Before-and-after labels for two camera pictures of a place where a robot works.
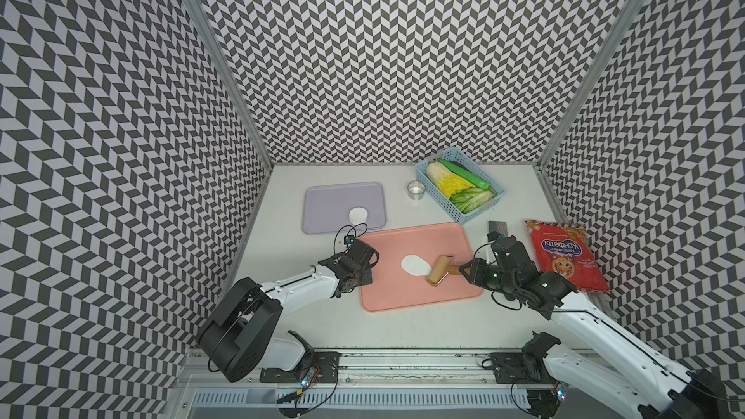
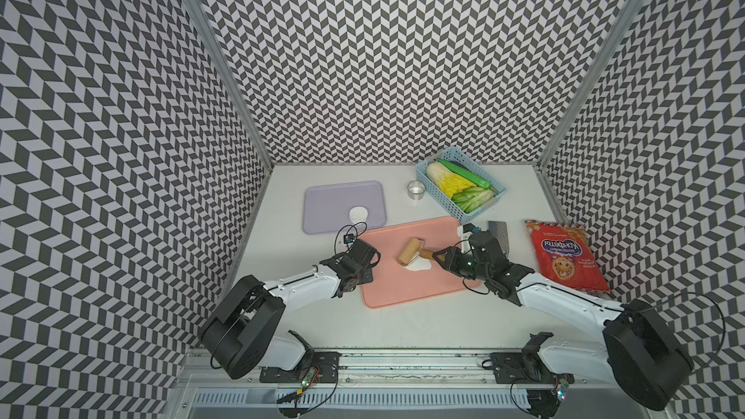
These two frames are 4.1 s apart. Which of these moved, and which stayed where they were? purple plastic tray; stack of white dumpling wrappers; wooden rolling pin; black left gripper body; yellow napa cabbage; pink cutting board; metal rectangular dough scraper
Moved: wooden rolling pin
Stayed: stack of white dumpling wrappers; metal rectangular dough scraper; yellow napa cabbage; purple plastic tray; pink cutting board; black left gripper body
